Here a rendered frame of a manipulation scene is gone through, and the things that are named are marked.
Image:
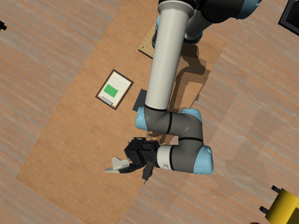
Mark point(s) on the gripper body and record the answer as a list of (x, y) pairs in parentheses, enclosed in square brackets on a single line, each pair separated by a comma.
[(140, 150)]

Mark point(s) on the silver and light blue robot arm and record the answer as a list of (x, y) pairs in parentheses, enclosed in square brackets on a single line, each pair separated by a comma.
[(182, 21)]

